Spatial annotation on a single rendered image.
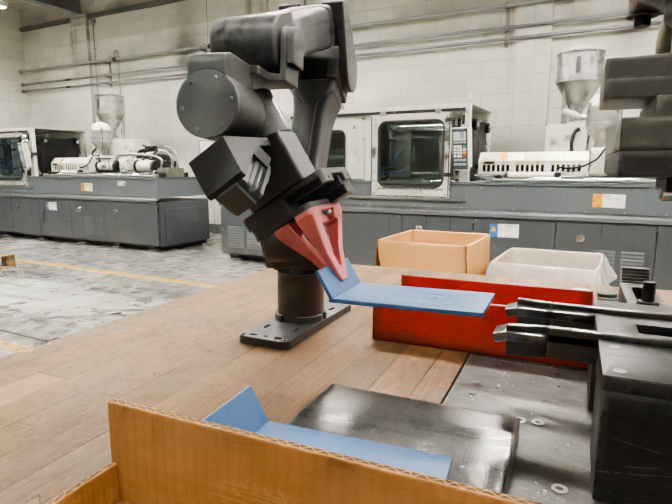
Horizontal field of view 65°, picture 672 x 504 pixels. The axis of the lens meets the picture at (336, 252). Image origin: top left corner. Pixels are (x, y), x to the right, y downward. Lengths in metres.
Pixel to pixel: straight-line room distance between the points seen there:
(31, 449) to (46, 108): 11.96
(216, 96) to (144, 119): 9.74
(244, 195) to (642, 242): 4.61
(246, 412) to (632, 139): 0.31
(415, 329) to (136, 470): 0.38
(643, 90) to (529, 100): 6.53
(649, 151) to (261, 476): 0.29
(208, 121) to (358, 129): 5.02
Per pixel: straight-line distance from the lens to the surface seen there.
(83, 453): 0.46
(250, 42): 0.54
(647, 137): 0.37
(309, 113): 0.73
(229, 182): 0.44
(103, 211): 7.94
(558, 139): 5.52
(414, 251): 2.76
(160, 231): 7.20
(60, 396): 0.57
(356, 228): 5.47
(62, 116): 11.96
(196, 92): 0.47
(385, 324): 0.65
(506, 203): 4.99
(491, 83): 7.10
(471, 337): 0.62
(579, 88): 5.56
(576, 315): 0.50
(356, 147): 5.47
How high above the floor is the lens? 1.11
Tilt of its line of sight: 9 degrees down
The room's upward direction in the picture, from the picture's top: straight up
